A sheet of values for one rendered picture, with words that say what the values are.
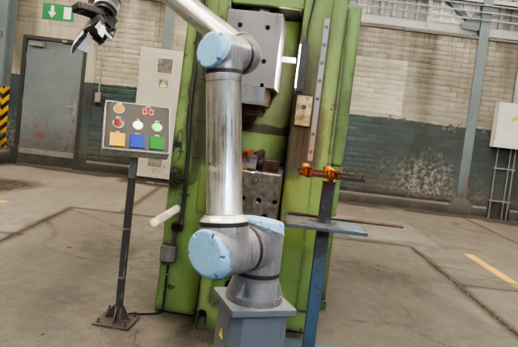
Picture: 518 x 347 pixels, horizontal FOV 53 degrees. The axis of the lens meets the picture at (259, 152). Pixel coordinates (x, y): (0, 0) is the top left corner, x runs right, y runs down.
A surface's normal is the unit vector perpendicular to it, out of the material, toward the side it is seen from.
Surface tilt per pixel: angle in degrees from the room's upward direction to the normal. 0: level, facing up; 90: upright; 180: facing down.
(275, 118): 90
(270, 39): 90
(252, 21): 90
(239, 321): 90
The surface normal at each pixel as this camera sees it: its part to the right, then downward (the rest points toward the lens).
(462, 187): 0.00, 0.07
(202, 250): -0.61, 0.07
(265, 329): 0.34, 0.10
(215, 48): -0.62, -0.15
